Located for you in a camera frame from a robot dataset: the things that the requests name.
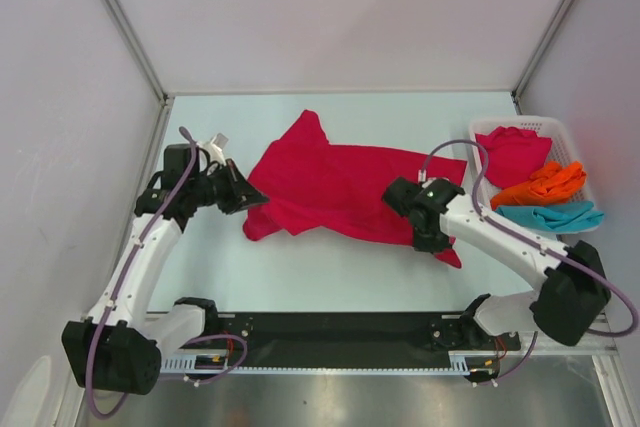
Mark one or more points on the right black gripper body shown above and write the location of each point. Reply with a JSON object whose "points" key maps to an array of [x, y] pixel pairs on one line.
{"points": [[429, 239]]}

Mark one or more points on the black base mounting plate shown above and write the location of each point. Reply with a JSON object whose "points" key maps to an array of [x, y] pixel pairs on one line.
{"points": [[359, 339]]}

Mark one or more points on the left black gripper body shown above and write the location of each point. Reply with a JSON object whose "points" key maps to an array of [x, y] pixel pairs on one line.
{"points": [[216, 188]]}

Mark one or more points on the white slotted cable duct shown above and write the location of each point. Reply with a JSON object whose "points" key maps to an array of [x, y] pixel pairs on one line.
{"points": [[456, 364]]}

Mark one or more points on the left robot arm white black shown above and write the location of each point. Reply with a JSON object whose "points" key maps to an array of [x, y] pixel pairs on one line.
{"points": [[115, 348]]}

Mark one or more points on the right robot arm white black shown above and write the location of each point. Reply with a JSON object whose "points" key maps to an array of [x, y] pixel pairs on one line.
{"points": [[565, 295]]}

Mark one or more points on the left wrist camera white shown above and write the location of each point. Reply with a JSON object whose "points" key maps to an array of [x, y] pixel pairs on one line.
{"points": [[213, 149]]}

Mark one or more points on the magenta red t shirt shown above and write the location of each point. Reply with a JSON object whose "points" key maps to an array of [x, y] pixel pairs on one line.
{"points": [[313, 183], [513, 154]]}

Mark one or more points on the teal t shirt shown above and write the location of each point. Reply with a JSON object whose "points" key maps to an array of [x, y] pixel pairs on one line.
{"points": [[568, 218]]}

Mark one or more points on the orange t shirt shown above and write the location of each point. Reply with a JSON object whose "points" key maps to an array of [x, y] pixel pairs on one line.
{"points": [[550, 185]]}

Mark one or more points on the white plastic laundry basket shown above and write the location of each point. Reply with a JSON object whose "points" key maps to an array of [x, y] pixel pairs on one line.
{"points": [[562, 151]]}

